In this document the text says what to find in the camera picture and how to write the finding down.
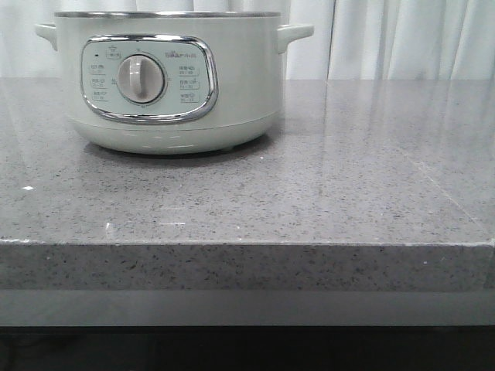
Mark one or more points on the pale green electric pot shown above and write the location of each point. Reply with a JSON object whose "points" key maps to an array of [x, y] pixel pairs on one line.
{"points": [[166, 83]]}

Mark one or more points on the white curtain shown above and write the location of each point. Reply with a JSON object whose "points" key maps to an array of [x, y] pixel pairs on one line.
{"points": [[353, 40]]}

